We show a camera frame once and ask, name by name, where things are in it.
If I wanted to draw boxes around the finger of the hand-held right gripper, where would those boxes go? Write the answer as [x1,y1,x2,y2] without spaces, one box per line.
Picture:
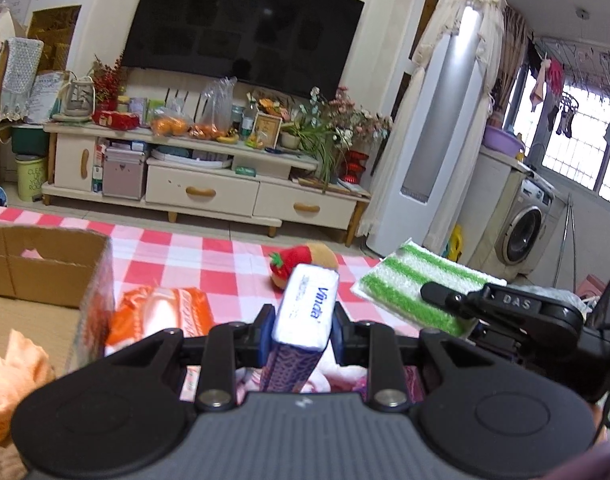
[420,282,546,321]

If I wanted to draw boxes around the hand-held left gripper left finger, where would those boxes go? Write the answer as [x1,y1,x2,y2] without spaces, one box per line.
[110,305,277,413]

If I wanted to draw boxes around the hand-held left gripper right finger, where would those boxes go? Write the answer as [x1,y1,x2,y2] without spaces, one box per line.
[332,302,506,411]

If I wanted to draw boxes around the blue white tissue pack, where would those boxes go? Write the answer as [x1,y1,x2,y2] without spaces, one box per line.
[259,262,340,394]

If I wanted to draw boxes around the green striped white cloth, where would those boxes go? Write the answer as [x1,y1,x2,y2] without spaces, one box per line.
[350,239,508,339]

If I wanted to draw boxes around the cardboard box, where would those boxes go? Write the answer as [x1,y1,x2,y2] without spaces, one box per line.
[0,224,115,378]

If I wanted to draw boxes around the pink floral cloth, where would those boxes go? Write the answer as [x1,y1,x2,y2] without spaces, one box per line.
[235,360,372,396]

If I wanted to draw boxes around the yellow plastic toy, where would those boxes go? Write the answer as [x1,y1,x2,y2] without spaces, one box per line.
[445,224,464,264]

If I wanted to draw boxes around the strawberry plush toy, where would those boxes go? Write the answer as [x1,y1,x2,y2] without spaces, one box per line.
[268,243,339,289]

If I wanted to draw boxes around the white washing machine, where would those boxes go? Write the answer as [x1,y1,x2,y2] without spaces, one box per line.
[457,147,572,277]

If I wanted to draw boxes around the orange wet wipes packet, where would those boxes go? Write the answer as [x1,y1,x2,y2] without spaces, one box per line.
[105,286,216,357]

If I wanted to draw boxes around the red white checked tablecloth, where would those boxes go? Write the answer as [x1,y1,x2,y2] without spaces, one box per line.
[0,204,428,406]

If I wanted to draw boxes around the cream television cabinet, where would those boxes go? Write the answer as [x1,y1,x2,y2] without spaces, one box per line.
[42,121,372,248]

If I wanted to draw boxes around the purple plastic basin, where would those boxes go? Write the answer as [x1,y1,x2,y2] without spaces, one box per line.
[482,126,526,154]

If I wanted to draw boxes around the red lantern ornaments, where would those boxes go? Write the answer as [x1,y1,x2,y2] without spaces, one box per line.
[339,149,370,184]

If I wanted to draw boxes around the white standing air conditioner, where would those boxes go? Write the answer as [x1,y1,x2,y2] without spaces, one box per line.
[357,0,508,261]

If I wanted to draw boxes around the green potted plant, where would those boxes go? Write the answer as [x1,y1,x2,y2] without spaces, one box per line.
[279,110,357,193]

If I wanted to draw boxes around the silver case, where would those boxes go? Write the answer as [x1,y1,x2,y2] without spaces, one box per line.
[102,146,149,201]

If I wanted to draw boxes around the artificial flower bouquet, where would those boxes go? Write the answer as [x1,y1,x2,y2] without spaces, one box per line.
[309,86,395,147]

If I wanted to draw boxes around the tall bag of oranges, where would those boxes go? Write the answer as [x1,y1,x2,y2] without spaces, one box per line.
[189,76,238,141]

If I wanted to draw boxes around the small bag of oranges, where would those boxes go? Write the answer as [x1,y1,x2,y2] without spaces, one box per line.
[150,105,194,137]

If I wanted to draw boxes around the hanging clothes rack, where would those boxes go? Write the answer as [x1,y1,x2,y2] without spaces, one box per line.
[527,35,610,141]

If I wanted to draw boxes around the orange bath pouf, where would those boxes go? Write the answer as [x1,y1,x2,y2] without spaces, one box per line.
[0,329,57,446]

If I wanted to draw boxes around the red flat box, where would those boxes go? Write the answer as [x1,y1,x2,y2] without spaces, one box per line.
[91,109,140,131]

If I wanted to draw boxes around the pale green trash can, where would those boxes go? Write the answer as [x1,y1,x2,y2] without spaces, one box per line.
[14,154,49,204]

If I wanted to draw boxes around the red berry branches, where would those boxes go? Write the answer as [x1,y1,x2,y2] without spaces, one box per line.
[92,51,132,107]

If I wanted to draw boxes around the green storage bin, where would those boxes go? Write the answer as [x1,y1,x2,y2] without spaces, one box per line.
[10,124,51,157]

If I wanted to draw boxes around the black television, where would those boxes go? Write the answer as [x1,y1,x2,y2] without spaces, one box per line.
[122,0,366,102]

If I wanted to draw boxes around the wooden chair with lace cover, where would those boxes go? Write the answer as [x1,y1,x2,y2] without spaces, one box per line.
[0,37,45,187]

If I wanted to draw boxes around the wooden picture frame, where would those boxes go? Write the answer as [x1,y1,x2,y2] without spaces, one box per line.
[253,112,284,149]

